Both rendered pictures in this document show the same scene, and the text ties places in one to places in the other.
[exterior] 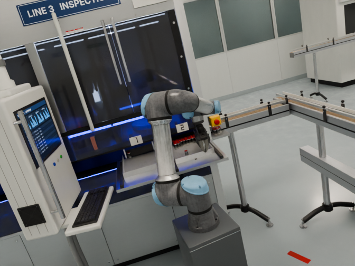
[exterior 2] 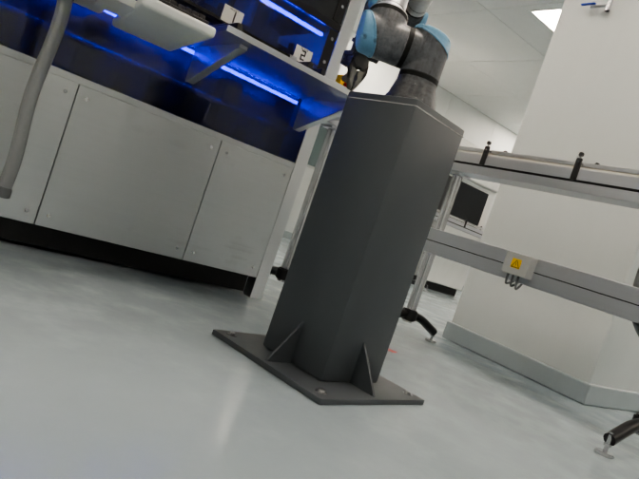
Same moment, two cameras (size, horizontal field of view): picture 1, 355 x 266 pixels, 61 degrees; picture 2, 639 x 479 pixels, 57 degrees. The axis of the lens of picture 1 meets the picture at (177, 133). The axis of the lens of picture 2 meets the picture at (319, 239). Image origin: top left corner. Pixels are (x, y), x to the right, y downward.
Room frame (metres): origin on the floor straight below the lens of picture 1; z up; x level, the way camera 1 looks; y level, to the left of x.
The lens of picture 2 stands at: (-0.15, 0.99, 0.42)
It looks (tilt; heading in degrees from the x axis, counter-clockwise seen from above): 2 degrees down; 328
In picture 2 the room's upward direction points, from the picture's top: 19 degrees clockwise
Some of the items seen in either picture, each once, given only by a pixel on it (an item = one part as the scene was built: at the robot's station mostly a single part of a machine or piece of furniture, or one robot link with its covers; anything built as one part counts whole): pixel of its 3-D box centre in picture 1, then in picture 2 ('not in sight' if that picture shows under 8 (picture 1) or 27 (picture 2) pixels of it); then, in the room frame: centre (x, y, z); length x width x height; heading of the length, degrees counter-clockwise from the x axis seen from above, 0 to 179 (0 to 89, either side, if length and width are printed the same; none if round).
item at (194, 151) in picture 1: (189, 148); not in sight; (1.97, -0.05, 0.90); 0.34 x 0.26 x 0.04; 7
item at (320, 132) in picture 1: (323, 167); (432, 247); (2.03, -1.01, 0.46); 0.09 x 0.09 x 0.77; 6
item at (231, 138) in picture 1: (237, 172); (307, 204); (2.29, -0.41, 0.46); 0.09 x 0.09 x 0.77; 6
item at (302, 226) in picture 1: (327, 210); (406, 322); (2.03, -1.01, 0.07); 0.50 x 0.08 x 0.14; 96
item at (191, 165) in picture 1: (167, 160); (278, 73); (1.90, 0.11, 0.87); 0.70 x 0.48 x 0.02; 96
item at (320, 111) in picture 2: not in sight; (323, 118); (1.92, -0.14, 0.80); 0.34 x 0.03 x 0.13; 6
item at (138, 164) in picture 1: (141, 160); not in sight; (1.95, 0.29, 0.90); 0.34 x 0.26 x 0.04; 6
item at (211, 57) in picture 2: not in sight; (214, 65); (1.87, 0.36, 0.80); 0.34 x 0.03 x 0.13; 6
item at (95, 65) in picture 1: (86, 79); not in sight; (2.04, 0.49, 1.51); 0.47 x 0.01 x 0.59; 96
